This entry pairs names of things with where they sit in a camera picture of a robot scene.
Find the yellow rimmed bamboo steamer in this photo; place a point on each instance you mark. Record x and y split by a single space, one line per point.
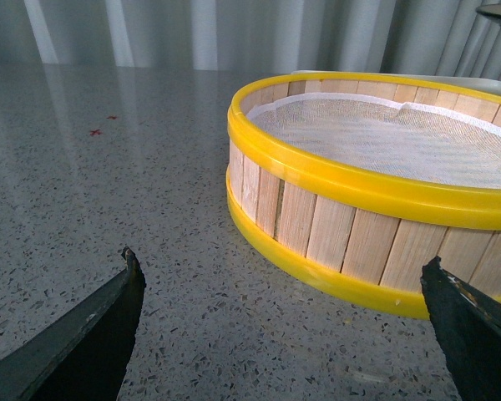
357 234

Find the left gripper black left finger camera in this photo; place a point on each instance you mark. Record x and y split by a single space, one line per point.
85 353

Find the white rectangular tray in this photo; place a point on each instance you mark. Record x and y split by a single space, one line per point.
385 82

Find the grey pleated curtain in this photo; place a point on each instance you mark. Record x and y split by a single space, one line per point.
438 38

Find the white gauze steamer liner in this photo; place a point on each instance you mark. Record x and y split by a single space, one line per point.
408 140

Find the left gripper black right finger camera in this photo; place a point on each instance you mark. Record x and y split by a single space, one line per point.
467 325

